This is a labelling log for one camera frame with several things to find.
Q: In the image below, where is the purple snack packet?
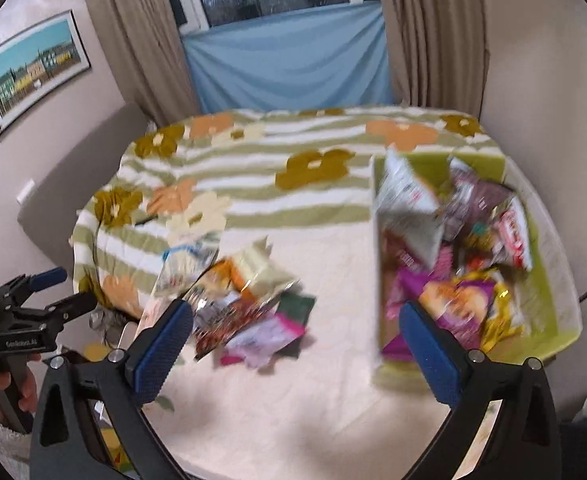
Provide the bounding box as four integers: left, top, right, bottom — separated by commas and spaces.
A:
381, 267, 499, 361

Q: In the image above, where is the dark green snack packet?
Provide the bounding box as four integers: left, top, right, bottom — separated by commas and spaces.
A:
276, 292, 317, 358

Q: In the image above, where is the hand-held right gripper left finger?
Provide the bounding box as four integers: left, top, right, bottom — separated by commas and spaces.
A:
30, 299, 194, 480

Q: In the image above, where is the dark purple bread packet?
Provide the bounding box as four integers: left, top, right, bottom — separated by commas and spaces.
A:
443, 157, 517, 241

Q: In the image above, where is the red patterned snack packet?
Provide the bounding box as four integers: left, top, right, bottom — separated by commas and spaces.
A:
193, 295, 279, 361

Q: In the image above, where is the yellow snack packet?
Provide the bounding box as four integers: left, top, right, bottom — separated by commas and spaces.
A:
478, 270, 527, 356

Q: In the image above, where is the white blue snack packet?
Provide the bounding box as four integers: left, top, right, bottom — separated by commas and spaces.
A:
150, 240, 221, 301

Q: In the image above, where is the white printed snack packet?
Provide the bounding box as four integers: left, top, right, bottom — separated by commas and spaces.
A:
376, 147, 444, 271

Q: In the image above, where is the floral striped blanket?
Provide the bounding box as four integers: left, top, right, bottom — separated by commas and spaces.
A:
70, 105, 489, 321

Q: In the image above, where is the cream snack packet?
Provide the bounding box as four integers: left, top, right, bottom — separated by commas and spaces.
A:
230, 237, 299, 293

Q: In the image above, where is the beige curtain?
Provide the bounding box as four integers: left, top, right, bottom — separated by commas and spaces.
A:
373, 0, 489, 116
78, 0, 201, 128

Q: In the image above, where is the grey headboard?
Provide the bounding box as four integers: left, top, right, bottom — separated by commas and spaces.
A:
16, 102, 149, 281

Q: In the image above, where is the pink snack packet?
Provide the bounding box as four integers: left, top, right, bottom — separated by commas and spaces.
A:
423, 242, 467, 286

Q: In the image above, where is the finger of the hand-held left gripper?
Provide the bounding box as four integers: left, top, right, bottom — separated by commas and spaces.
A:
0, 267, 68, 306
10, 291, 97, 323

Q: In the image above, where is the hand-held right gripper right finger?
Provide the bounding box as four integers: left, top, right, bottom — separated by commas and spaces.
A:
398, 301, 563, 480

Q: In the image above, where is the red white snack packet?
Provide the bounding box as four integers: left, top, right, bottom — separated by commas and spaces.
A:
491, 197, 534, 273

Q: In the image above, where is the framed wall picture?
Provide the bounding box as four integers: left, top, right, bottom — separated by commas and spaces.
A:
0, 10, 91, 136

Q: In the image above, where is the blue cloth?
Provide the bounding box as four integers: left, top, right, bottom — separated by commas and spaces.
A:
180, 2, 394, 113

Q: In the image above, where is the green cardboard box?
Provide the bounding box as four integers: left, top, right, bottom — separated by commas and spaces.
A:
371, 150, 581, 386

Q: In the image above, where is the brown orange snack packet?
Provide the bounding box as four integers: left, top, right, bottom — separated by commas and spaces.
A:
193, 260, 244, 301

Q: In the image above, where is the magenta snack packet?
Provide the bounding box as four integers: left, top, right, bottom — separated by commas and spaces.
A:
220, 310, 307, 368

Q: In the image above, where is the person's left hand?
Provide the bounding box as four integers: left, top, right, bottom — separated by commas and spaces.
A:
0, 354, 42, 428

